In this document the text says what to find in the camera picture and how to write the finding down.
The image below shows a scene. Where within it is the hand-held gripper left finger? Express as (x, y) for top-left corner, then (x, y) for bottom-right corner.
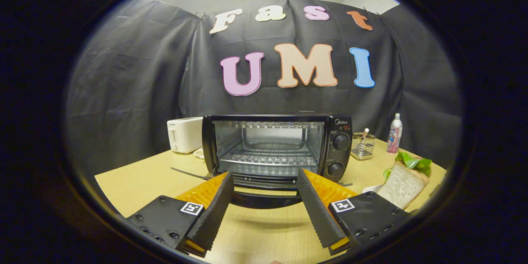
(126, 172), (235, 258)

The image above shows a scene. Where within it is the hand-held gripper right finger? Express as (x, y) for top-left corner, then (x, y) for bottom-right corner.
(296, 168), (413, 256)

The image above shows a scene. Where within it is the black toaster oven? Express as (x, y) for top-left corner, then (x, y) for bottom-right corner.
(201, 114), (354, 210)

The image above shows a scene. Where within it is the sandwich with green lettuce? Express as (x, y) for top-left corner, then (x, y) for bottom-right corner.
(377, 151), (432, 210)

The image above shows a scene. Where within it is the white pop-up toaster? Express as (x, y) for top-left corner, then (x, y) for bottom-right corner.
(167, 117), (203, 154)

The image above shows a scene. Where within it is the silver bottle with pink label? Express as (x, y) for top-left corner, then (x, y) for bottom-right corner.
(387, 113), (403, 154)

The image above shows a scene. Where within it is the black power cable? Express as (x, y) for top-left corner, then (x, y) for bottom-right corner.
(170, 167), (212, 181)

